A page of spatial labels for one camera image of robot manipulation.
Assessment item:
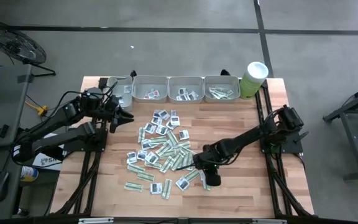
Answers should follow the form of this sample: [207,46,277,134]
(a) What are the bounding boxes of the white printed cardboard box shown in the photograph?
[31,133,67,172]

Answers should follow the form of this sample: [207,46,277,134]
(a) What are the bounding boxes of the green wipes canister white lid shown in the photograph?
[239,61,269,100]

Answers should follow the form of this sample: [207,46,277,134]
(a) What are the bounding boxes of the white and yellow can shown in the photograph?
[20,165,39,182]

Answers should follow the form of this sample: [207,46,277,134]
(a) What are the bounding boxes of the black floor fan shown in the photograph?
[0,20,57,78]

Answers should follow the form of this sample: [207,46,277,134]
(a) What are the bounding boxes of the black front frame rail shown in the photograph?
[0,214,358,224]

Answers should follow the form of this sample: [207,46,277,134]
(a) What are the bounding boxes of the black aluminium frame struts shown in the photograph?
[51,77,109,215]
[255,79,315,217]

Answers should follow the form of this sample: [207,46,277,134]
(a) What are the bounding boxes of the small black desk device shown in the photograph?
[0,124,11,139]

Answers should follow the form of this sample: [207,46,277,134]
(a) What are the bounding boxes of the yellow extension cable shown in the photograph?
[25,100,48,116]

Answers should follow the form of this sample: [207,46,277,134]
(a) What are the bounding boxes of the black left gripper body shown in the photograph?
[81,87,121,121]

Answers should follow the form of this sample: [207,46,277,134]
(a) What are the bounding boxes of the white plastic bin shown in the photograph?
[133,75,169,103]
[204,75,241,103]
[106,75,134,112]
[168,76,205,105]

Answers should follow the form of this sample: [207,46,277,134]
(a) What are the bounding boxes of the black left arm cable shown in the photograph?
[44,81,119,125]

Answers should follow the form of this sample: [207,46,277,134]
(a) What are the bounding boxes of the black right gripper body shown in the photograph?
[194,144,232,171]

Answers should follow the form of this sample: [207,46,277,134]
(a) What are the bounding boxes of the silver bracket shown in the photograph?
[252,219,288,224]
[78,217,114,224]

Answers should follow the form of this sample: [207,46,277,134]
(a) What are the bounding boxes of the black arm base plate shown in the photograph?
[63,128,109,153]
[258,128,304,155]

